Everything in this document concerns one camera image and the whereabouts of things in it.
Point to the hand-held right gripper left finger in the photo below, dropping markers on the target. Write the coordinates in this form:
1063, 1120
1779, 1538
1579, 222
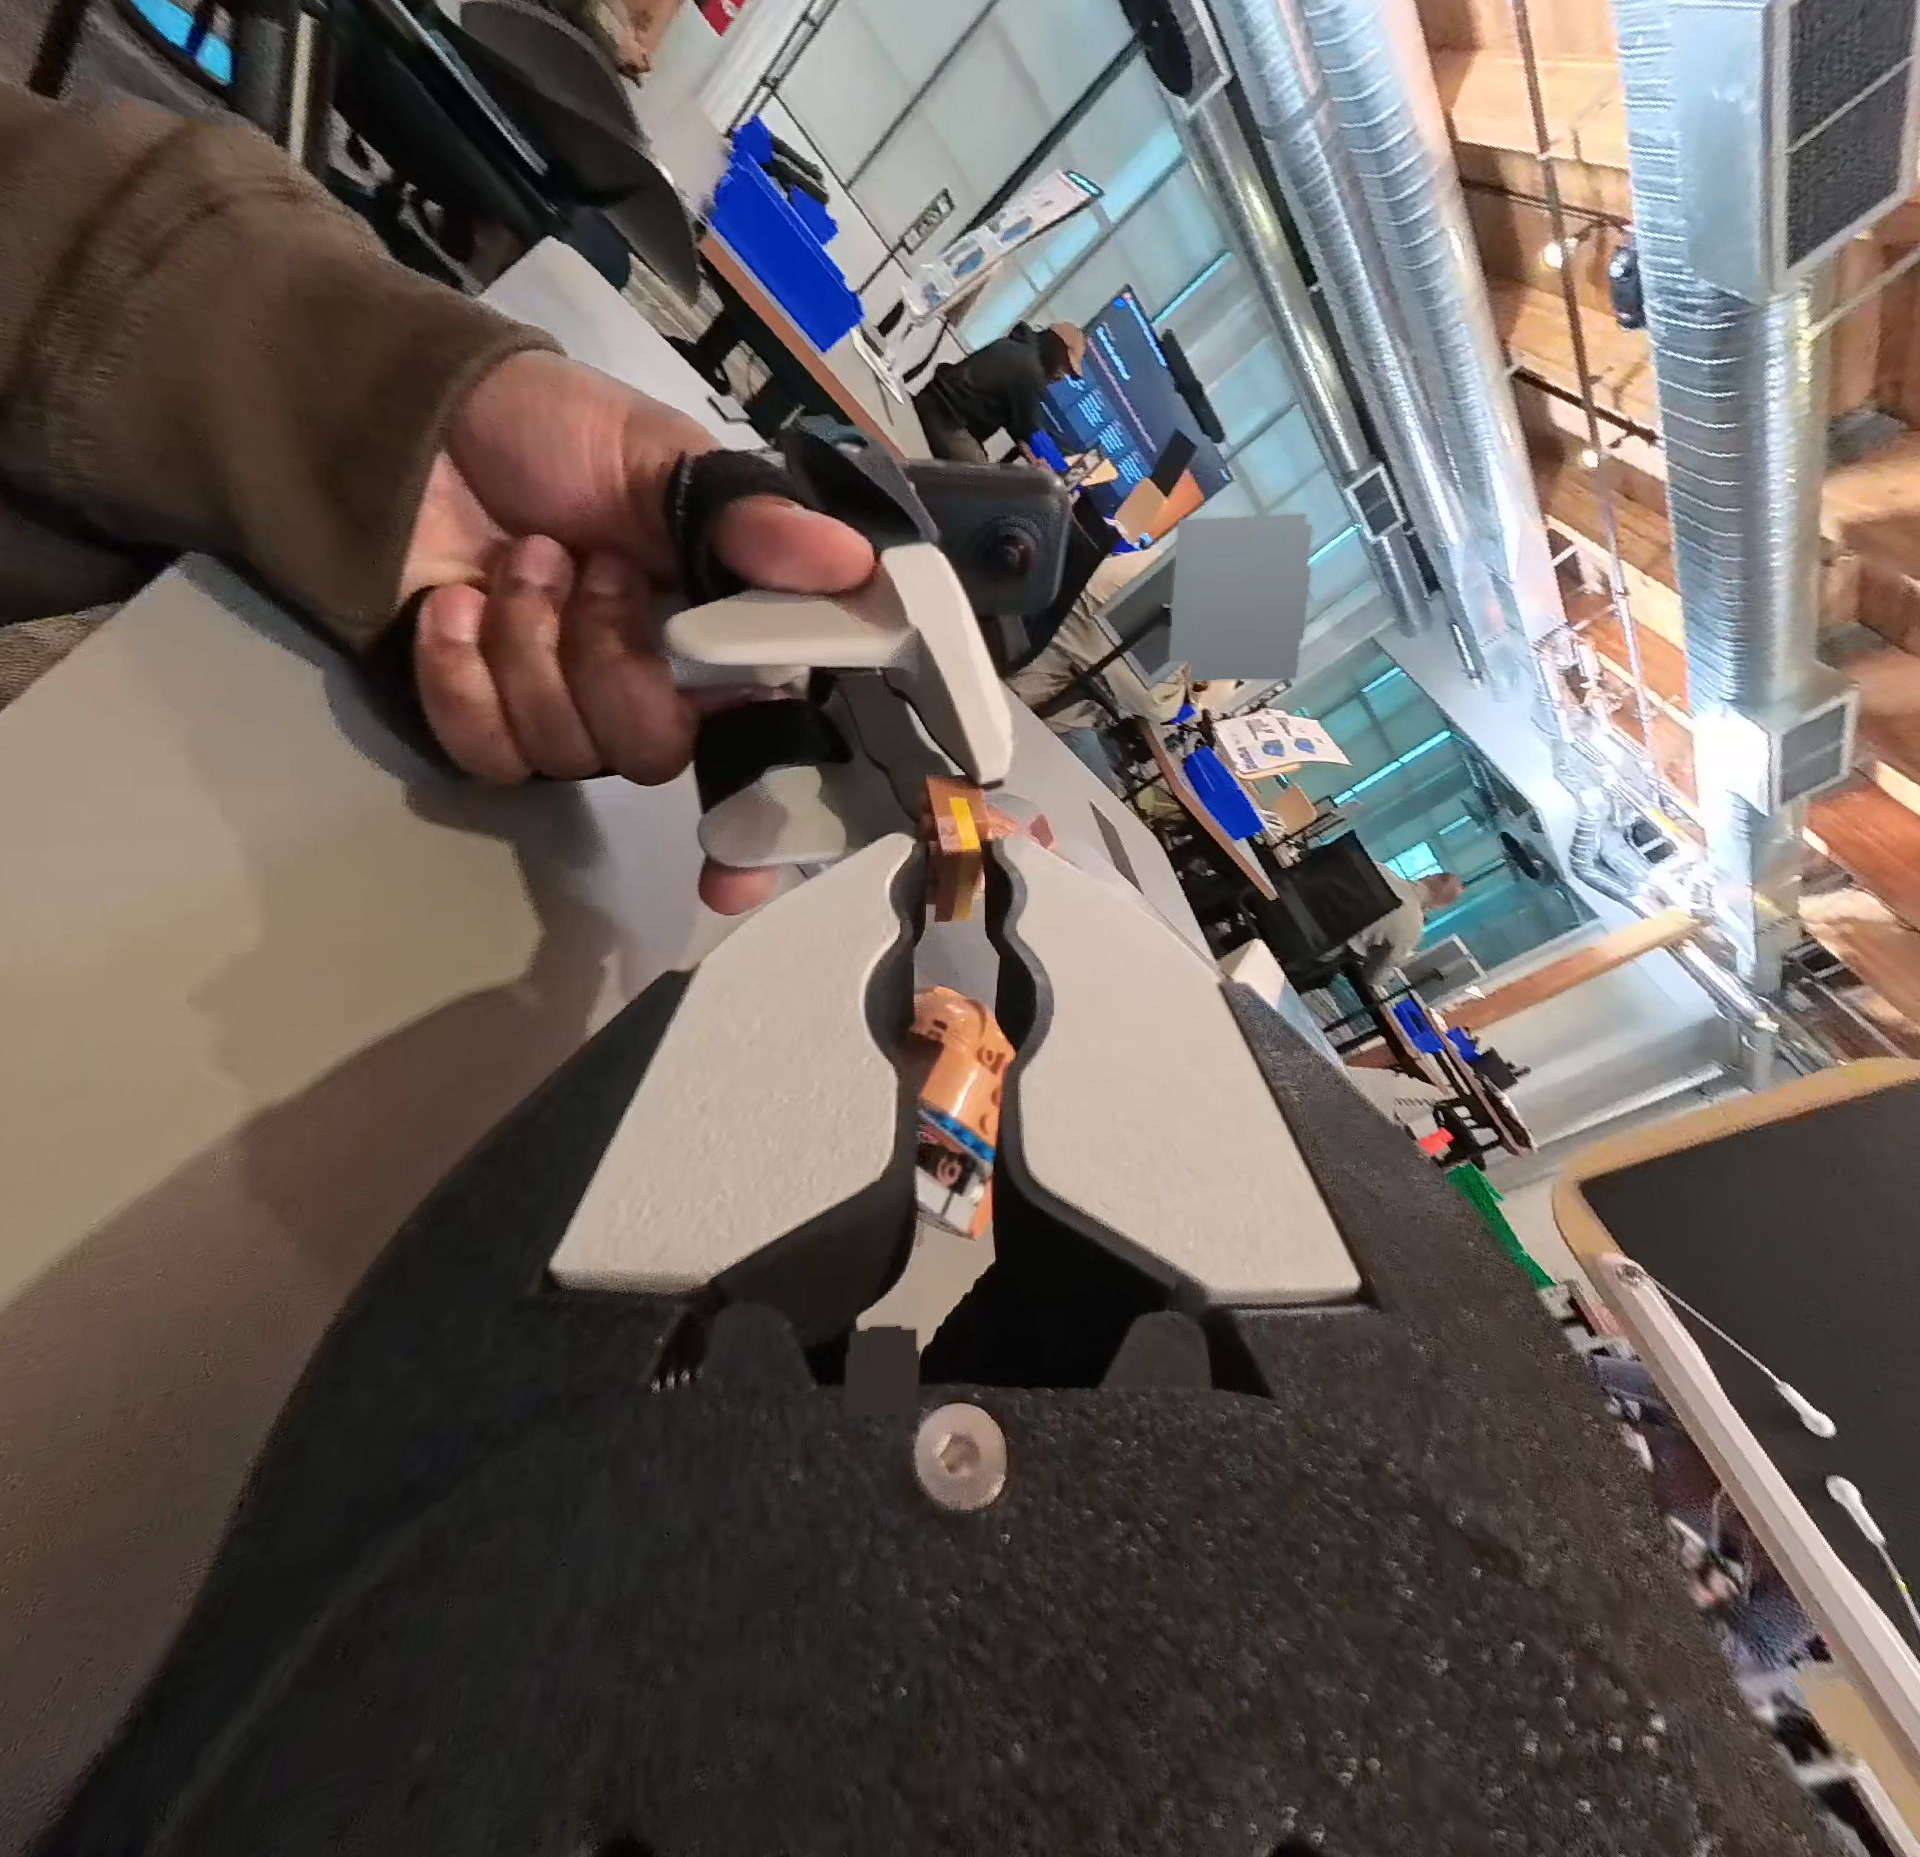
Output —
734, 1137

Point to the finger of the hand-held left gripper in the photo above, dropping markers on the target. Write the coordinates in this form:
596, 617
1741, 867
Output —
787, 637
955, 659

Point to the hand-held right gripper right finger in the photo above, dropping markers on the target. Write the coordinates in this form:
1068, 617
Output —
1171, 1137

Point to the brown and yellow brick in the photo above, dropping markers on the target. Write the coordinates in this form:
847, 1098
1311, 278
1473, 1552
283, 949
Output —
958, 853

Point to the brown brick assembly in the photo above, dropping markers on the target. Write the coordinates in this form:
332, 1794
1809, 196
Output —
955, 1094

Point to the grey desk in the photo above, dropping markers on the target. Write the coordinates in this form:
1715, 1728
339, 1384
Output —
213, 928

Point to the person's left hand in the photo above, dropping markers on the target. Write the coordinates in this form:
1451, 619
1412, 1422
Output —
556, 567

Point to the black computer monitor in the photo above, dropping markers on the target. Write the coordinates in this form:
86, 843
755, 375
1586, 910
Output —
1119, 389

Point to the stack of blue bins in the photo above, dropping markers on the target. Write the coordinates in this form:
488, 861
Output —
781, 238

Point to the black office chair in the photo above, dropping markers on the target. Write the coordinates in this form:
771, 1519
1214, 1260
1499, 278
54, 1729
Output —
512, 104

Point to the black board with wooden edge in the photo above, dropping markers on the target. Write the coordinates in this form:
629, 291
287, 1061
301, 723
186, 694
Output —
1772, 1347

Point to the silver ventilation duct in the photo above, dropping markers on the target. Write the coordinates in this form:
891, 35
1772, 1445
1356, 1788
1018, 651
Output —
1381, 206

